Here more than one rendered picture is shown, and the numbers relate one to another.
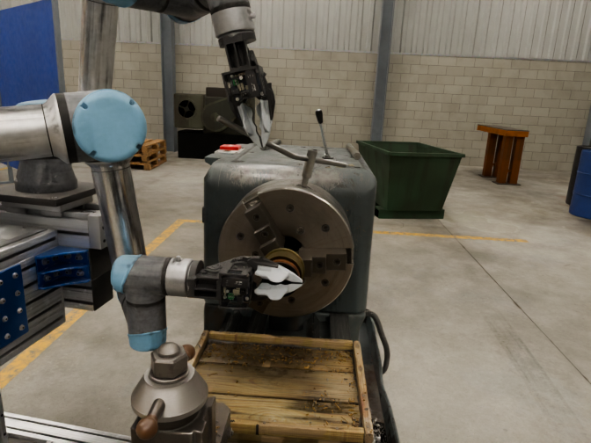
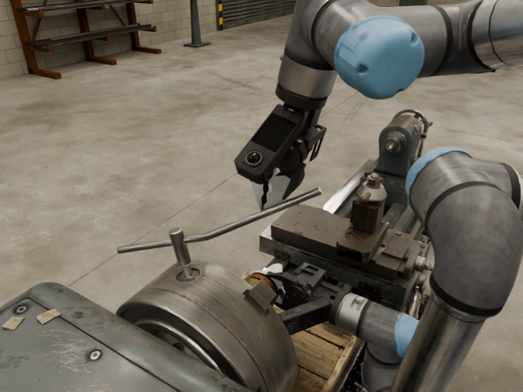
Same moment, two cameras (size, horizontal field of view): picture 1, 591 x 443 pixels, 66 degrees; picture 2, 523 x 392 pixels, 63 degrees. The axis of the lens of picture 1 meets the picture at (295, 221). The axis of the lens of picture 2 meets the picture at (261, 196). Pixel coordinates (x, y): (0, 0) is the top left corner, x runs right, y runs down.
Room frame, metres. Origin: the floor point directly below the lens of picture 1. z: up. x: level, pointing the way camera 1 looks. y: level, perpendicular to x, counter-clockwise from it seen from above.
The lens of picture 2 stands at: (1.45, 0.36, 1.70)
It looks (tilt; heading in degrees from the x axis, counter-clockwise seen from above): 30 degrees down; 209
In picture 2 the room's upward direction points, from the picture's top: straight up
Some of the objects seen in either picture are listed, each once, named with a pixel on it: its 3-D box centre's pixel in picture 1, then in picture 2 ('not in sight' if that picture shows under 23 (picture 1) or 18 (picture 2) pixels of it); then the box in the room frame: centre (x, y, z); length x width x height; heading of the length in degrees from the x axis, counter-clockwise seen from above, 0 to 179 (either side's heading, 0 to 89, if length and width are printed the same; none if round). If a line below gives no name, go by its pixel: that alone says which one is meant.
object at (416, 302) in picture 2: not in sight; (405, 306); (0.39, 0.27, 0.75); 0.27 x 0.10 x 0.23; 177
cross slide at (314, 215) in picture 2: not in sight; (344, 238); (0.41, 0.06, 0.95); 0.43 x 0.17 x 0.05; 87
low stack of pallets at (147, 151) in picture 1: (136, 153); not in sight; (8.73, 3.09, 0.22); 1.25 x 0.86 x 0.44; 0
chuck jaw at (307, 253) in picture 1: (325, 259); not in sight; (0.96, -0.07, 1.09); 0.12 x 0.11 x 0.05; 87
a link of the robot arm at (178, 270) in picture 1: (183, 275); (352, 312); (0.83, 0.21, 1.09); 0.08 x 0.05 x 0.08; 176
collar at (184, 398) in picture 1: (170, 385); (372, 190); (0.42, 0.12, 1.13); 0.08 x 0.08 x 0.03
